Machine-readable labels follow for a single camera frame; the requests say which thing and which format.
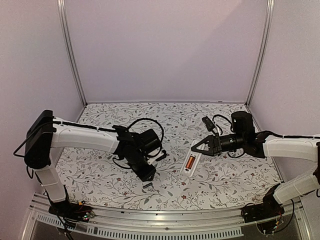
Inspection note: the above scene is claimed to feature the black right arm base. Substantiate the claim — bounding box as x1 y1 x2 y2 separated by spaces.
241 183 285 223

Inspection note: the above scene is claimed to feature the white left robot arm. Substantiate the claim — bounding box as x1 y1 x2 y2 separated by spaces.
13 110 167 217

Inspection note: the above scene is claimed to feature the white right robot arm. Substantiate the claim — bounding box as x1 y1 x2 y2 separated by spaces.
190 111 320 218

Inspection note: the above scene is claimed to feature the aluminium table edge rail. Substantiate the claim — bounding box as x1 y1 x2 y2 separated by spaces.
21 192 311 240

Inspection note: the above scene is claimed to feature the aluminium frame post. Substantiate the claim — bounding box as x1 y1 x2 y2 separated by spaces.
245 0 275 108
56 0 88 107

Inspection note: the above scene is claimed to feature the floral patterned table mat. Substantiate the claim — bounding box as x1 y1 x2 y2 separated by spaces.
56 103 281 211

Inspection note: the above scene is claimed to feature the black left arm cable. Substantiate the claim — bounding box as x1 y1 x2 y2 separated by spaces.
127 117 165 146

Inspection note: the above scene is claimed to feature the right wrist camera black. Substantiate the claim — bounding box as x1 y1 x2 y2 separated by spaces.
201 116 218 134

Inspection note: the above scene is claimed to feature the orange AAA battery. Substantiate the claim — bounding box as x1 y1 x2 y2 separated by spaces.
185 155 196 170

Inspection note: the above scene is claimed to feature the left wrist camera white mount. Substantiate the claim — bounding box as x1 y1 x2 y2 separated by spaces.
147 149 167 165

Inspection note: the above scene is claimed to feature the left aluminium frame post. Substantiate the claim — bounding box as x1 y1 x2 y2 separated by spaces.
56 0 88 107

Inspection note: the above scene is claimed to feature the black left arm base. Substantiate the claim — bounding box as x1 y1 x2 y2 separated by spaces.
49 198 95 222

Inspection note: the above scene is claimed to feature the right aluminium frame post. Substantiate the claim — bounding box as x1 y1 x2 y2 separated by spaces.
245 0 275 108

